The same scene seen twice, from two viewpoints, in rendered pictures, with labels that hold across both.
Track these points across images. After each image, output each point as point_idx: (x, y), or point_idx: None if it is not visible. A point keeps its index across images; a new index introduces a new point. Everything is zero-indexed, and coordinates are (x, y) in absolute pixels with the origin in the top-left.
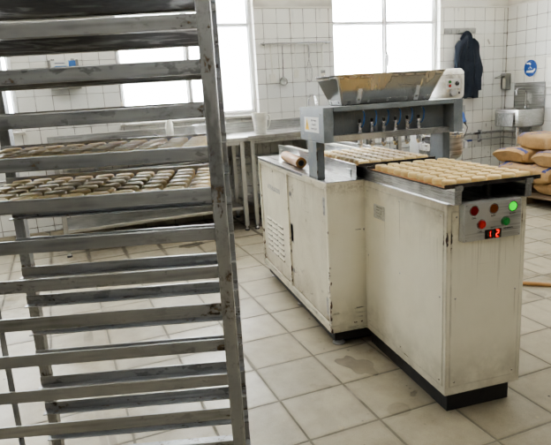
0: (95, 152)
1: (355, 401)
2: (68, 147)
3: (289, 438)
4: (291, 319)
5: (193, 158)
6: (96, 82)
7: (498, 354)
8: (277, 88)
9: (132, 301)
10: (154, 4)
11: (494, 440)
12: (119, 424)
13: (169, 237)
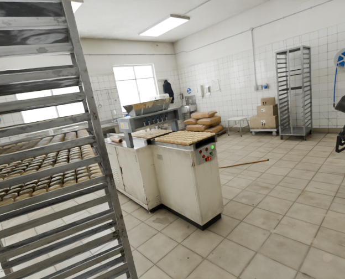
0: (33, 169)
1: (167, 238)
2: (11, 166)
3: (145, 266)
4: (128, 207)
5: (93, 163)
6: None
7: (216, 203)
8: (98, 109)
9: None
10: (52, 86)
11: (224, 237)
12: None
13: (86, 205)
